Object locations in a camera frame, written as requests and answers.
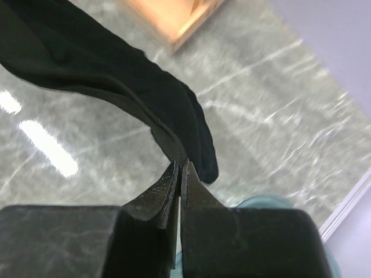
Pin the translucent blue plastic bin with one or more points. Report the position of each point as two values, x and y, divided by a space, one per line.
264 201

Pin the wooden clothes rack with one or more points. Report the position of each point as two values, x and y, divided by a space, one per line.
170 23

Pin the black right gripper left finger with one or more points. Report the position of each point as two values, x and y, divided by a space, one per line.
137 239

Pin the black boxer underwear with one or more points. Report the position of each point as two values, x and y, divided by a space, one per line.
56 45

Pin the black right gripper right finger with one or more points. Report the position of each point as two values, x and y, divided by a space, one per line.
218 241

